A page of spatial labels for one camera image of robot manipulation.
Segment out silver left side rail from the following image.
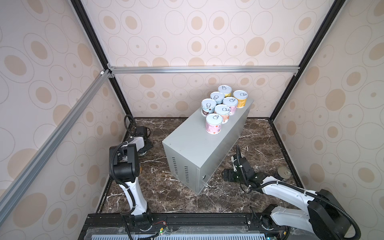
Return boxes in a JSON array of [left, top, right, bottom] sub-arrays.
[[1, 69, 111, 224]]

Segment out black corner frame post left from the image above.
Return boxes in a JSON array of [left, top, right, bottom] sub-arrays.
[[70, 0, 132, 115]]

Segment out teal brown label can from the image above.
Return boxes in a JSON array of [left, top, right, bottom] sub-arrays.
[[201, 99, 217, 118]]

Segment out black red label can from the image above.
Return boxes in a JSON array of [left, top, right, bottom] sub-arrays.
[[276, 167, 292, 181]]

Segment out orange white label can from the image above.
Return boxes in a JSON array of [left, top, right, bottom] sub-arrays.
[[215, 104, 231, 124]]

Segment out silver horizontal back rail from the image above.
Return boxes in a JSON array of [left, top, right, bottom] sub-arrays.
[[110, 65, 300, 75]]

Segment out light blue bear can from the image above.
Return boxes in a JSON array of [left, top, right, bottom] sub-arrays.
[[210, 92, 225, 105]]

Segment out grey metal cabinet box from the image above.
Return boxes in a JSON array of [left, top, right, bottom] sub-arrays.
[[163, 99, 254, 194]]

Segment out purple white label can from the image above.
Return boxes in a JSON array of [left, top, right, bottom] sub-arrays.
[[205, 113, 223, 135]]

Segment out black corner frame post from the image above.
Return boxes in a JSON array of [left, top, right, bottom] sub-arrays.
[[269, 0, 346, 124], [70, 0, 132, 115]]

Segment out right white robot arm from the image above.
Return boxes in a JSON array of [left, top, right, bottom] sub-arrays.
[[222, 146, 362, 240]]

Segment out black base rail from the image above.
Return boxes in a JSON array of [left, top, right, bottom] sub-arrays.
[[79, 213, 307, 240]]

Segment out pink label can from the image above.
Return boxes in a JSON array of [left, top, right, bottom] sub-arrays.
[[223, 97, 238, 116]]

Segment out yellow orange label can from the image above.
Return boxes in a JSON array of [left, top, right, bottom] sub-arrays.
[[233, 90, 248, 109]]

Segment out black corner frame post right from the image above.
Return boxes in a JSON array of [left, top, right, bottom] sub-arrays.
[[269, 0, 346, 124]]

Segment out yellow fruit label can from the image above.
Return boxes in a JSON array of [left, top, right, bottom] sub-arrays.
[[218, 85, 232, 97]]

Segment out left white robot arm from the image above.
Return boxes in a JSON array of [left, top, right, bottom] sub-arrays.
[[109, 115, 153, 225]]

